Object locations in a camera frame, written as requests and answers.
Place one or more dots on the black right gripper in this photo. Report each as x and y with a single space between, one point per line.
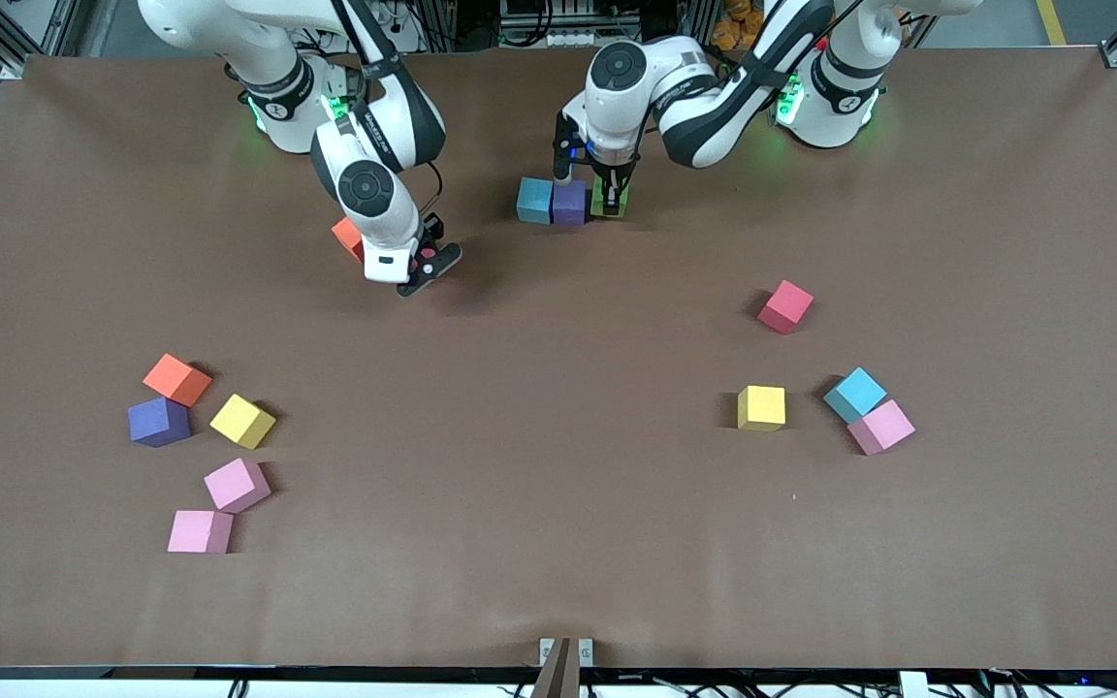
433 229

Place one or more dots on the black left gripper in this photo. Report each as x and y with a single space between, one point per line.
614 178

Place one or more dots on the green foam block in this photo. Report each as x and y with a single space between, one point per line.
596 199

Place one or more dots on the dark pink foam block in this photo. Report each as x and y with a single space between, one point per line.
785 307
428 257

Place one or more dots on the purple foam block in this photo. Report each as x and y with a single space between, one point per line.
569 204
159 422

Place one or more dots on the blue foam block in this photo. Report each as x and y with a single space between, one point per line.
854 395
535 201

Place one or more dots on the orange foam block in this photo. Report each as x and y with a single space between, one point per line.
176 379
345 235

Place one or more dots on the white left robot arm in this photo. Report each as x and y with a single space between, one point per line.
622 68

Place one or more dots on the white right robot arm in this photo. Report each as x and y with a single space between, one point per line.
365 184

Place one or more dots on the small white power strip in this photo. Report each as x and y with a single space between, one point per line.
578 39

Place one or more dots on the bag of orange fruit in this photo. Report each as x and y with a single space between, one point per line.
728 34

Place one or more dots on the white power strip with plugs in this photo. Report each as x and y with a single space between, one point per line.
394 19

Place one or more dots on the yellow foam block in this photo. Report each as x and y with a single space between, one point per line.
761 407
242 421

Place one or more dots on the light pink foam block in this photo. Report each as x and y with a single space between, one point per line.
880 427
200 531
237 485

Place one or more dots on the brown wooden strut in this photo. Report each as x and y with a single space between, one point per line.
558 679

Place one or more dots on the small white box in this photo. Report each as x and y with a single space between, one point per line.
912 686

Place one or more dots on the metal table edge bracket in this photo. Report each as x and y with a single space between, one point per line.
547 651

